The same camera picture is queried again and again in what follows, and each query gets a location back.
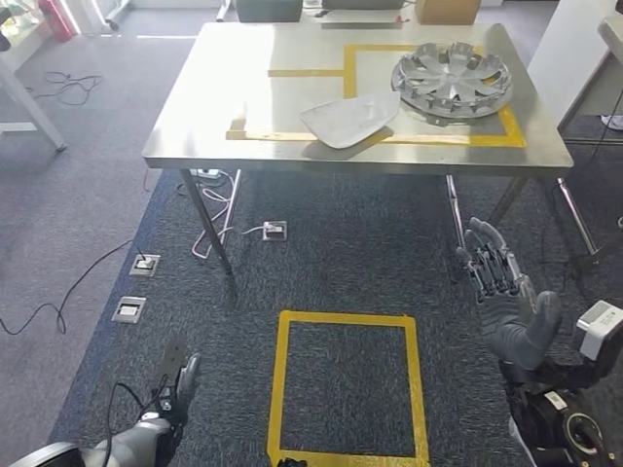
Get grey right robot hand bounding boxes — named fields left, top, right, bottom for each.
left=456, top=217, right=563, bottom=370

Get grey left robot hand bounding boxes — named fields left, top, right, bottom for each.
left=170, top=352, right=202, bottom=420

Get white plastic car part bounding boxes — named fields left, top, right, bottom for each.
left=300, top=90, right=402, bottom=151

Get steel workbench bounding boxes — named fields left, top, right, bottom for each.
left=142, top=22, right=600, bottom=275

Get grey wheel cover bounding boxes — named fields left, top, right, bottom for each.
left=392, top=41, right=514, bottom=125

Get white partition panel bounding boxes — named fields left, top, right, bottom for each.
left=527, top=0, right=623, bottom=126

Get cardboard box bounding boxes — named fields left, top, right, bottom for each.
left=415, top=0, right=482, bottom=27

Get flat grey tray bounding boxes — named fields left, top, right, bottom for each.
left=319, top=18, right=405, bottom=31

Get grey metal tube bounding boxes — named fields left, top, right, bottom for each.
left=104, top=0, right=131, bottom=32

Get grey equipment box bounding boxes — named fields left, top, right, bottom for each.
left=321, top=0, right=405, bottom=11

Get black carry case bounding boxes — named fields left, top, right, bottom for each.
left=236, top=0, right=304, bottom=23

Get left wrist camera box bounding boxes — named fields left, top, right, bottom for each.
left=160, top=338, right=188, bottom=381

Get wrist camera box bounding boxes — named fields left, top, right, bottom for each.
left=160, top=338, right=188, bottom=381
left=575, top=301, right=623, bottom=376

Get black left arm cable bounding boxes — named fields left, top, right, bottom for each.
left=104, top=379, right=169, bottom=467

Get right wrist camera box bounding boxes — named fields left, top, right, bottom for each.
left=575, top=301, right=623, bottom=376

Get long black socket cable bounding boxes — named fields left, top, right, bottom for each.
left=0, top=239, right=147, bottom=337

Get white socket cable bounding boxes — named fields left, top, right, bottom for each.
left=191, top=170, right=266, bottom=261

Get black floor cable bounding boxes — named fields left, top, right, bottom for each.
left=29, top=70, right=104, bottom=108

